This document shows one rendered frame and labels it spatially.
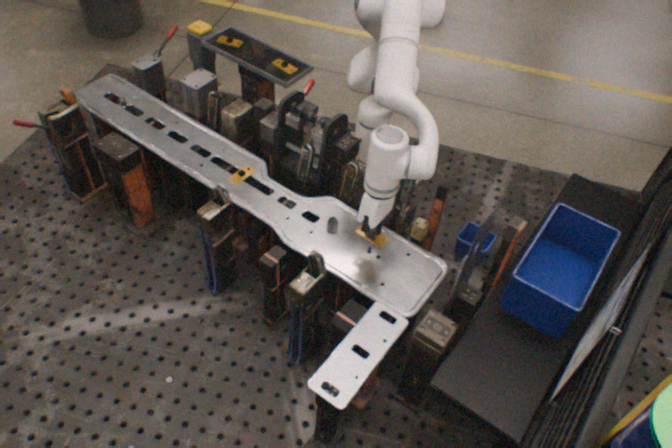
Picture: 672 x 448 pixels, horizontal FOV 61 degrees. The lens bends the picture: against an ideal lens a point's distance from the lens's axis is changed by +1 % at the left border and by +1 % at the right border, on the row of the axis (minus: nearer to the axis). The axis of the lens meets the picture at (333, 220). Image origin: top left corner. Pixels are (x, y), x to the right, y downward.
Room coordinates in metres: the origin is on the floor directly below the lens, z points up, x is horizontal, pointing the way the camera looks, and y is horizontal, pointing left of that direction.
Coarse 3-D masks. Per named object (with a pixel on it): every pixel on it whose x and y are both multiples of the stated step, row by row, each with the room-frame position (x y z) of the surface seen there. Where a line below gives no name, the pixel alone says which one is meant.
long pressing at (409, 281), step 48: (96, 96) 1.55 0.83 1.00; (144, 96) 1.57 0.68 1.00; (144, 144) 1.34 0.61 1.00; (192, 144) 1.35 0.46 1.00; (240, 192) 1.16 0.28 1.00; (288, 192) 1.18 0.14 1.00; (288, 240) 1.00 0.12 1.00; (336, 240) 1.01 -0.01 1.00; (384, 288) 0.87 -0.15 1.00; (432, 288) 0.89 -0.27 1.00
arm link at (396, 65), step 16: (384, 48) 1.15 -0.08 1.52; (400, 48) 1.14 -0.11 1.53; (416, 48) 1.17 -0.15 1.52; (384, 64) 1.12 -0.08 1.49; (400, 64) 1.12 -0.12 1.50; (384, 80) 1.09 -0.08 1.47; (400, 80) 1.09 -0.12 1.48; (384, 96) 1.07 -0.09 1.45; (400, 96) 1.06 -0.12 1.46; (416, 96) 1.08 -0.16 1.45; (400, 112) 1.07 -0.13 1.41; (416, 112) 1.04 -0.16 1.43; (416, 128) 1.06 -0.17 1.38; (432, 128) 1.02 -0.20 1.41; (432, 144) 0.99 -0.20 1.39; (416, 160) 0.96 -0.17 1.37; (432, 160) 0.96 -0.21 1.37; (416, 176) 0.95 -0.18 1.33; (432, 176) 0.96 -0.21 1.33
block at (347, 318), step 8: (352, 304) 0.82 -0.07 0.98; (344, 312) 0.80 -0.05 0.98; (352, 312) 0.80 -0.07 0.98; (360, 312) 0.80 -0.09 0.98; (336, 320) 0.77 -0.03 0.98; (344, 320) 0.77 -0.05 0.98; (352, 320) 0.78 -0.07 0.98; (336, 328) 0.76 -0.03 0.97; (344, 328) 0.75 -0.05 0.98; (352, 328) 0.75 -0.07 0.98; (336, 336) 0.75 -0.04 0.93; (344, 336) 0.74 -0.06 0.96; (336, 344) 0.75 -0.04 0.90
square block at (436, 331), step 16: (432, 320) 0.75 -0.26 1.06; (448, 320) 0.75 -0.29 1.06; (416, 336) 0.71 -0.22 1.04; (432, 336) 0.70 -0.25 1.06; (448, 336) 0.71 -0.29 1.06; (416, 352) 0.71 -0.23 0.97; (432, 352) 0.69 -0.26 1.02; (416, 368) 0.70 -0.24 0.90; (432, 368) 0.68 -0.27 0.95; (400, 384) 0.72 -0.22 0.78; (416, 384) 0.70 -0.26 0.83; (400, 400) 0.71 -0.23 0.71; (416, 400) 0.69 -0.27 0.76
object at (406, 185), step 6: (402, 180) 1.11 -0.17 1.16; (408, 180) 1.12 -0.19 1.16; (414, 180) 1.11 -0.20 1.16; (402, 186) 1.12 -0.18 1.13; (408, 186) 1.10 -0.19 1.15; (402, 192) 1.11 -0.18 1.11; (408, 192) 1.10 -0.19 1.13; (396, 198) 1.11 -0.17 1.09; (402, 198) 1.11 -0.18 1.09; (408, 198) 1.10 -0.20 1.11; (396, 204) 1.11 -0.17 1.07; (402, 210) 1.09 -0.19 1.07
